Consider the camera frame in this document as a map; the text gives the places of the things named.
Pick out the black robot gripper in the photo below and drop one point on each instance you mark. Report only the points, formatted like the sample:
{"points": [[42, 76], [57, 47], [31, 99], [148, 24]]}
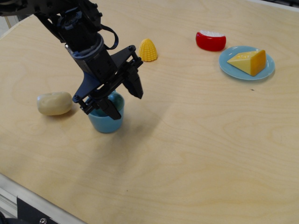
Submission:
{"points": [[103, 73]]}

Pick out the green toy cucumber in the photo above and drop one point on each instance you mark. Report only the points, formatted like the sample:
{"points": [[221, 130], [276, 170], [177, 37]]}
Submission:
{"points": [[117, 101]]}

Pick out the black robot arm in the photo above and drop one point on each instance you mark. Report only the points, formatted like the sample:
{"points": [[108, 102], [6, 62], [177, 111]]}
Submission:
{"points": [[77, 24]]}

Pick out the light blue plastic cup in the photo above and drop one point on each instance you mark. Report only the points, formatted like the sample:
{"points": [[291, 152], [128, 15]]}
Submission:
{"points": [[105, 124]]}

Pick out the yellow toy corn piece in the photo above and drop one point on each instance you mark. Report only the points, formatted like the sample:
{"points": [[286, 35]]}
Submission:
{"points": [[147, 50]]}

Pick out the beige toy potato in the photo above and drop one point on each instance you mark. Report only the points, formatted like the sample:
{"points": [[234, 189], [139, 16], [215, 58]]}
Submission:
{"points": [[56, 103]]}

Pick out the light blue plate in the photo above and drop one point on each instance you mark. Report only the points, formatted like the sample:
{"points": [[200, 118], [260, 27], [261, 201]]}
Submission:
{"points": [[237, 73]]}

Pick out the yellow toy cheese wedge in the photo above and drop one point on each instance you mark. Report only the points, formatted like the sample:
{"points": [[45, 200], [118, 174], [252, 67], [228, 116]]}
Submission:
{"points": [[251, 62]]}

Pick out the aluminium table frame rail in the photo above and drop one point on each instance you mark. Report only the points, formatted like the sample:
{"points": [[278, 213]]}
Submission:
{"points": [[10, 191]]}

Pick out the black corner bracket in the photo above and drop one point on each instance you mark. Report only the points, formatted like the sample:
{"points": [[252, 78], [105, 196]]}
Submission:
{"points": [[31, 215]]}

